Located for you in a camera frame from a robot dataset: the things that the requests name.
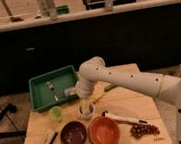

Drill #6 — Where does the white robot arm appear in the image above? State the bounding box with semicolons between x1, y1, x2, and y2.
76;56;181;144

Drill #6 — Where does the white paper cup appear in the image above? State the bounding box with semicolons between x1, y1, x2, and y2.
78;104;94;121

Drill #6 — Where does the small green cup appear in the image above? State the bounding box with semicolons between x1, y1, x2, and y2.
48;106;62;122

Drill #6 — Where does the yellow banana toy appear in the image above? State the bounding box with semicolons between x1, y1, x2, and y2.
91;84;116;104

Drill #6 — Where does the green plastic tray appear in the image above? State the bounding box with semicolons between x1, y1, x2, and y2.
29;65;78;113

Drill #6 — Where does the orange bowl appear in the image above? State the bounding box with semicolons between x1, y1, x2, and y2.
87;116;121;144

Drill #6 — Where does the dark purple bowl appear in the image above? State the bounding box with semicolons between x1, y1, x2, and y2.
60;121;87;144

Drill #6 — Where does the bunch of dark grapes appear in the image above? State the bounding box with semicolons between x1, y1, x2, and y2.
130;124;160;139

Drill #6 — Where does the black cabinet counter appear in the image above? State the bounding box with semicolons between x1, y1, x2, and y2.
0;3;181;96

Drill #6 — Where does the white eraser brush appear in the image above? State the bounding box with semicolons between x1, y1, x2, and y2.
38;129;57;144

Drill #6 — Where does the black chair base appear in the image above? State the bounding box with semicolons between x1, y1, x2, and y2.
0;103;26;139

